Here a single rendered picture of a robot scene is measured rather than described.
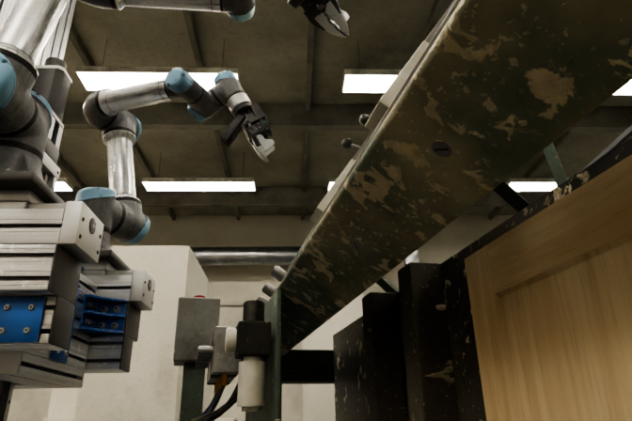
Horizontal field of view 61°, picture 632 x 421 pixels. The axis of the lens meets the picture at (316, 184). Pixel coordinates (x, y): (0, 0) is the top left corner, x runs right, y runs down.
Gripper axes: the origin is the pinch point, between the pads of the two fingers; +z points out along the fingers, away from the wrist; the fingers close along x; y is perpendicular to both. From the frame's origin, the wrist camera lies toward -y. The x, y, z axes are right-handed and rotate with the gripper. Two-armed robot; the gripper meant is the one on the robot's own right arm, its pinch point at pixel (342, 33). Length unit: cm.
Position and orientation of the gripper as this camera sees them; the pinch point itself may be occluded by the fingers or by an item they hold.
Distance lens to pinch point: 137.2
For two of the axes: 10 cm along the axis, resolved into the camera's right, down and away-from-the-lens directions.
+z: 6.4, 7.6, -0.3
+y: 4.7, -3.6, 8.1
